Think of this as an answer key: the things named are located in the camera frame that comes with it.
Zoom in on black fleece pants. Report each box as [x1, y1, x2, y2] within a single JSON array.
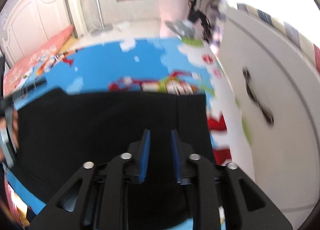
[[10, 87, 218, 228]]

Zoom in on person's left hand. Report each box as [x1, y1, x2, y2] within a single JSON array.
[[0, 109, 20, 163]]

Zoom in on pink floral pillow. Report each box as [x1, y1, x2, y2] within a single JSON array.
[[3, 25, 74, 95]]

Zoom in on white wooden headboard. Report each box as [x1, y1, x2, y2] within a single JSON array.
[[1, 0, 88, 66]]

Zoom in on silver lamp pole with base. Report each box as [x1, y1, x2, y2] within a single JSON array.
[[92, 0, 113, 34]]

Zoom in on white nightstand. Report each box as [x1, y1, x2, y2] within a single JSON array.
[[77, 19, 161, 47]]

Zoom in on white drawer cabinet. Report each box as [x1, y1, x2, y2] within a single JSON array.
[[219, 7, 319, 229]]

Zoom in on blue cartoon bed sheet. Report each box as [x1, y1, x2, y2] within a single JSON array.
[[5, 38, 241, 164]]

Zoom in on striped patchwork cloth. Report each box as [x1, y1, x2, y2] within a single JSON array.
[[207, 0, 320, 71]]

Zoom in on small clamp spot lamp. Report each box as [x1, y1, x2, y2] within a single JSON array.
[[164, 7, 216, 41]]

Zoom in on black metal drawer handle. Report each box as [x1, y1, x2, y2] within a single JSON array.
[[242, 67, 274, 127]]

